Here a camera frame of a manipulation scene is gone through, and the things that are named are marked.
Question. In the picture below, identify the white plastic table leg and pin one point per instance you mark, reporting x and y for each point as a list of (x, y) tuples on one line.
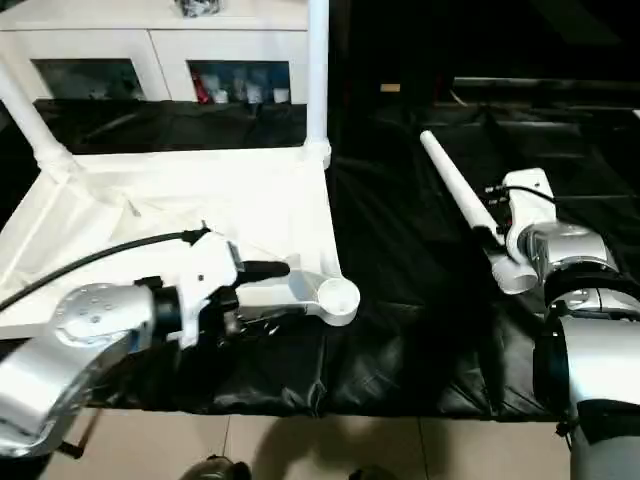
[(460, 185), (35, 125), (317, 75)]

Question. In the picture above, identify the white plastic table top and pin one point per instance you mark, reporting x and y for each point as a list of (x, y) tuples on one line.
[(175, 200)]

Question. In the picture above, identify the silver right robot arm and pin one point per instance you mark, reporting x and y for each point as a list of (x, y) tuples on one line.
[(580, 300)]

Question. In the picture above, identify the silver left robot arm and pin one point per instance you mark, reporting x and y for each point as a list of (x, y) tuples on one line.
[(75, 340)]

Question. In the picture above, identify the black work mat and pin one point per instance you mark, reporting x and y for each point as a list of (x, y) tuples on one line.
[(400, 325)]

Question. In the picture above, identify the long black metal bar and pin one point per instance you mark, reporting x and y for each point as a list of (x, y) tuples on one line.
[(545, 90)]

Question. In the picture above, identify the dark robot body part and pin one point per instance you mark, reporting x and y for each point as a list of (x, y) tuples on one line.
[(215, 470)]

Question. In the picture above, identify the white jar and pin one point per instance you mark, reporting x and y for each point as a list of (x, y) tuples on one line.
[(220, 96), (254, 93), (281, 95)]

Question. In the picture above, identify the red bottle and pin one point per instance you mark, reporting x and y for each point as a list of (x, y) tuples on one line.
[(201, 90)]

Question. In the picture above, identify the white cabinet with glass doors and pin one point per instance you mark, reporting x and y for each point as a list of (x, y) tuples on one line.
[(100, 40)]

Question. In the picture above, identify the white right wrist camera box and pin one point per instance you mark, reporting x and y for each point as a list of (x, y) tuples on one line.
[(527, 200)]

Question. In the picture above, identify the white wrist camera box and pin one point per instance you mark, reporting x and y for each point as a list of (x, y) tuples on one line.
[(210, 270), (527, 200)]

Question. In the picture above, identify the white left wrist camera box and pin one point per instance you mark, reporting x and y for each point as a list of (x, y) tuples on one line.
[(210, 270)]

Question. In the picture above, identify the black folding table frame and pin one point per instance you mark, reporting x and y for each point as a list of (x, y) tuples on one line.
[(80, 435)]

